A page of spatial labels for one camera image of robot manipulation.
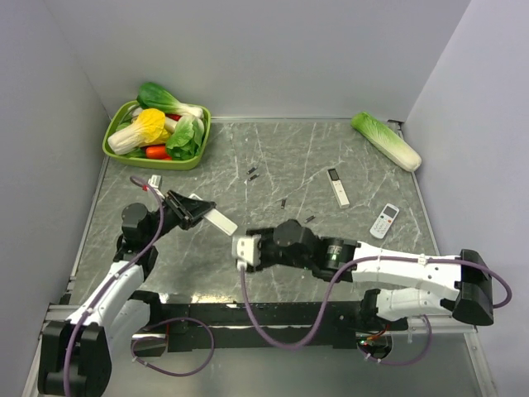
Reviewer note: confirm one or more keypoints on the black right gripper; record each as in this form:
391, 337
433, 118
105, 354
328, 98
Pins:
267, 233

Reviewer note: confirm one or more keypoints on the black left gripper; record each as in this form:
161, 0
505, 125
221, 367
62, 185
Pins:
187, 210

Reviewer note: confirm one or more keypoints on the long white remote control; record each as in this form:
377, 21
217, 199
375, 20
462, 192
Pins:
221, 222

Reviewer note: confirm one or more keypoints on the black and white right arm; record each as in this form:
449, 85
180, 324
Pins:
416, 284

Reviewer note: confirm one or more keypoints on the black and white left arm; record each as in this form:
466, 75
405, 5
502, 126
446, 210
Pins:
76, 353

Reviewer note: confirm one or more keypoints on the slim white remote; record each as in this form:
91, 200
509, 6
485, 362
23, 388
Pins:
338, 189

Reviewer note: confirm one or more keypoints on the small white display remote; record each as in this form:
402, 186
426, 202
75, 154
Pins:
384, 221

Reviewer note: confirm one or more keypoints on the orange toy carrot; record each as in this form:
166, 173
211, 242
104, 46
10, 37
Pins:
156, 152

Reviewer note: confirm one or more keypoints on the green leafy toy lettuce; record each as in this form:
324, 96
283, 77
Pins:
187, 139

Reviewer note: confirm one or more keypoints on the yellow toy napa cabbage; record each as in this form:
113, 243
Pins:
151, 127

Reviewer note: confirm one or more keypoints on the red toy pepper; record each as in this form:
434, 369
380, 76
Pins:
173, 117

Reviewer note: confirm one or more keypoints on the toy bok choy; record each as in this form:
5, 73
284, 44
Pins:
152, 95

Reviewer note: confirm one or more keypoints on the green plastic basket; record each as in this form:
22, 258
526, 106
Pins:
124, 116

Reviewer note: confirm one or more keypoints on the green white napa cabbage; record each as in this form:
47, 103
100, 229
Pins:
386, 141

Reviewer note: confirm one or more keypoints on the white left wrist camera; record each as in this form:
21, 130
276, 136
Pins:
155, 181

